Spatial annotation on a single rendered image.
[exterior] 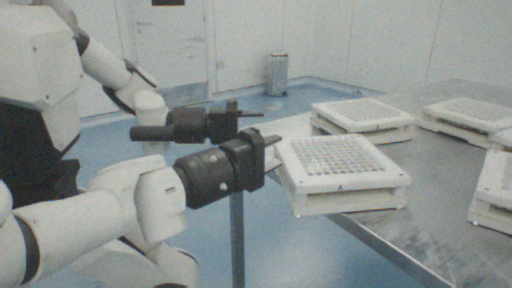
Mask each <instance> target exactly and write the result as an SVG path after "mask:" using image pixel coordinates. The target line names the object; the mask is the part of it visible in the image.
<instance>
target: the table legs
mask: <svg viewBox="0 0 512 288"><path fill-rule="evenodd" d="M229 208H230V229H231V250H232V288H245V257H244V213H243V191H241V192H239V193H234V192H233V193H232V195H229Z"/></svg>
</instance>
